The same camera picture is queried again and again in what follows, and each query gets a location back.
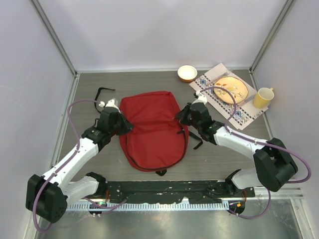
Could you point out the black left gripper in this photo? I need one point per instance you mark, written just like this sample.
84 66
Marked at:
127 126

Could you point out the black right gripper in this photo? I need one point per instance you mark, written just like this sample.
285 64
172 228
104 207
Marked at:
182 115

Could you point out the red student backpack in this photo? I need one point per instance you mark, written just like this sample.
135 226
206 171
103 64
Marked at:
157 141

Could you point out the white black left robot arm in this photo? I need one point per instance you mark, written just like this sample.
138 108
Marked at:
49 195

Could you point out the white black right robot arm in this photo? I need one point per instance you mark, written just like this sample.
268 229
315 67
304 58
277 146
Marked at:
273 166

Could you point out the white orange bowl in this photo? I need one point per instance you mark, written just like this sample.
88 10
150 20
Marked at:
187 73

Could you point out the yellow bird plate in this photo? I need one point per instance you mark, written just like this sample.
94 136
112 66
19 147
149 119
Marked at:
234 86

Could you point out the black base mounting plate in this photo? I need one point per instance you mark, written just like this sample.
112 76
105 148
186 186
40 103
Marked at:
169 192

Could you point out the yellow mug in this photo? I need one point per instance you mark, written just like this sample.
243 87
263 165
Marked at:
263 97

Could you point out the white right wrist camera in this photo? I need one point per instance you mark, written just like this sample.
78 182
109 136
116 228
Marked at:
199 98

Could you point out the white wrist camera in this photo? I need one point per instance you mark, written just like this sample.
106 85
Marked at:
111 103
199 98

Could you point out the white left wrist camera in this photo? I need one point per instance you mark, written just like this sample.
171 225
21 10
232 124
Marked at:
111 103

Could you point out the pink handled knife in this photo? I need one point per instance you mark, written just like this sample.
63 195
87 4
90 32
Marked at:
241 104

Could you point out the pink handled fork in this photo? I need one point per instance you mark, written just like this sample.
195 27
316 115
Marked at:
226 73

